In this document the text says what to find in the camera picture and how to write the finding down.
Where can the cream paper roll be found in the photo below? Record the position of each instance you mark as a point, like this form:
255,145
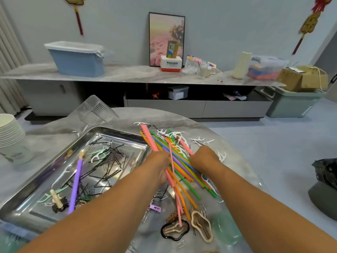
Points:
242,65

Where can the clear storage box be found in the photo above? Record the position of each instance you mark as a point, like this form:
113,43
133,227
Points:
267,68

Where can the group of white paper cups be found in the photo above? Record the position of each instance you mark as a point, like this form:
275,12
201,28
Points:
13,137

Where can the beige curtain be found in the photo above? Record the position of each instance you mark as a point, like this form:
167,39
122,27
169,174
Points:
10,65

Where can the framed pink picture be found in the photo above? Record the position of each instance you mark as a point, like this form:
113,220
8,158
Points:
160,34

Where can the person's left hand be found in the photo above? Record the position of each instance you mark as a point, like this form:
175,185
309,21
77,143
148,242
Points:
157,165

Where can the clear ribbed organizer box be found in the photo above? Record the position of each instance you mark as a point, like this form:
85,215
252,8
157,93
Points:
95,113

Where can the grey sliding door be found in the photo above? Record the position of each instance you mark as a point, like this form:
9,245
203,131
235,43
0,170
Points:
333,65

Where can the pile of colourful straws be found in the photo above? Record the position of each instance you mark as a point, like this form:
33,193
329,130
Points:
181,171

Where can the pile of floss picks and clips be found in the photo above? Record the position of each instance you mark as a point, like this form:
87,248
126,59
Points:
102,166

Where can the grey cabinet with marble top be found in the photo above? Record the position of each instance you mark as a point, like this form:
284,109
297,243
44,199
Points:
131,73

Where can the trash bin with black bag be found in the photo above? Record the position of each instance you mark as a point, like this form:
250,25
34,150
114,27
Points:
324,189

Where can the person's left forearm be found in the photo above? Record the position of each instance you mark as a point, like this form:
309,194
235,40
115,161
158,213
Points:
95,218

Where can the person's right hand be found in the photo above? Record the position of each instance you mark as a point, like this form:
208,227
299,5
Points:
204,159

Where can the grey green storage bin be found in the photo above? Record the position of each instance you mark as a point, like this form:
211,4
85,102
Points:
295,104

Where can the small colourful box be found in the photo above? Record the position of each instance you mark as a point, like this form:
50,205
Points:
172,49

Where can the blue storage box white lid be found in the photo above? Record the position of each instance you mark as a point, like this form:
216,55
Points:
75,60

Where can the white floss pick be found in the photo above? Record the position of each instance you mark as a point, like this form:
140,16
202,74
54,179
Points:
220,155
200,140

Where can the white and red small box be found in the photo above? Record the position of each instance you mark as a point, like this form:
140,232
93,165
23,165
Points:
171,64

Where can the pale green plastic lid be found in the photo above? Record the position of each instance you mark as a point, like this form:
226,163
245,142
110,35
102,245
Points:
226,228

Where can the clear bag of snacks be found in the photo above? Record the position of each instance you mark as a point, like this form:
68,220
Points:
190,65

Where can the person's right forearm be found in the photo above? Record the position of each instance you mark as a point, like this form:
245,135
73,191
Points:
274,213

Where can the colourful small packet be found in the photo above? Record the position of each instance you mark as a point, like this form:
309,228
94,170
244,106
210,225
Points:
211,66

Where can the white box in cabinet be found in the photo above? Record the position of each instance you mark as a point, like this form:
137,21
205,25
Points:
178,93

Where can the cardboard box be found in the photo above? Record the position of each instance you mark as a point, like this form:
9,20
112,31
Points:
303,80

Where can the loose papers in cabinet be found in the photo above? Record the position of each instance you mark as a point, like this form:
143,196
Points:
235,96

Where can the metal tray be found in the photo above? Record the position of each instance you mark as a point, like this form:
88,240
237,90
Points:
31,205

